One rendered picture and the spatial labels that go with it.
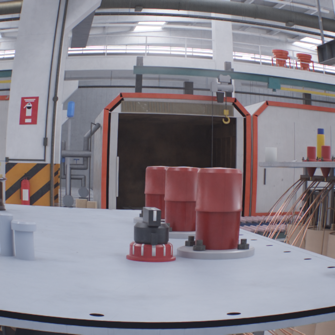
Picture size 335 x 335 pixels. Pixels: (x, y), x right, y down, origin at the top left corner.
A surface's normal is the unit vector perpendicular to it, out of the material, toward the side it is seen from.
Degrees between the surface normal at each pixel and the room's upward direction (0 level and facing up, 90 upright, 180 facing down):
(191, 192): 89
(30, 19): 90
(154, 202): 91
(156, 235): 90
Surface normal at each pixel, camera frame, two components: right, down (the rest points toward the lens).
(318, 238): -0.77, -0.02
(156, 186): -0.30, -0.03
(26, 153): 0.14, 0.00
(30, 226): 0.66, 0.02
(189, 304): 0.02, -1.00
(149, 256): -0.07, -0.03
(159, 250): 0.40, -0.02
